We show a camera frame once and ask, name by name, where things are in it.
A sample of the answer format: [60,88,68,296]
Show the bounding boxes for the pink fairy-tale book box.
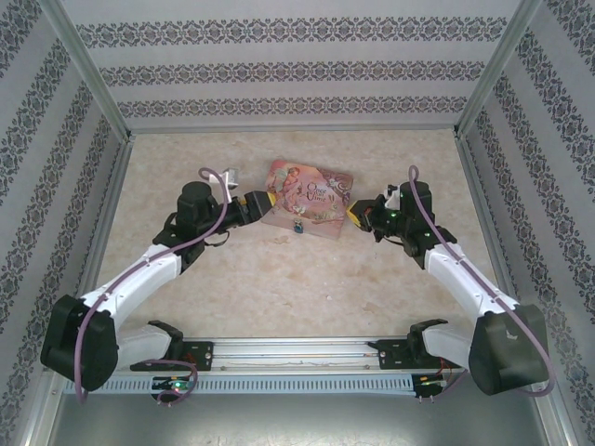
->
[260,159,357,241]

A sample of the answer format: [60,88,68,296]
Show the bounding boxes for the small circuit board green light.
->
[152,376,194,391]

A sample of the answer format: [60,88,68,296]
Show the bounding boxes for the grey metal sheet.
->
[46,393,571,446]

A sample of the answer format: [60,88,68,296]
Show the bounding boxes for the aluminium table side rail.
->
[73,132,137,303]
[453,129,529,310]

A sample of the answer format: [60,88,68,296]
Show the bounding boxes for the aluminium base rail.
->
[111,336,470,373]

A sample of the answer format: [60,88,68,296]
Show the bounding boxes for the aluminium frame post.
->
[48,0,134,140]
[455,0,548,136]

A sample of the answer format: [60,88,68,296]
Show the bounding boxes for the slotted grey cable duct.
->
[62,374,447,396]

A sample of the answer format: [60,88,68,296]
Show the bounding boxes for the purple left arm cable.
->
[73,166,233,408]

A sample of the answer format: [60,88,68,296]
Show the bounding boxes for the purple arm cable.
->
[73,166,233,408]
[407,165,555,399]

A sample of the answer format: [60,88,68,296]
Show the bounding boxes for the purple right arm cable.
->
[407,165,555,399]

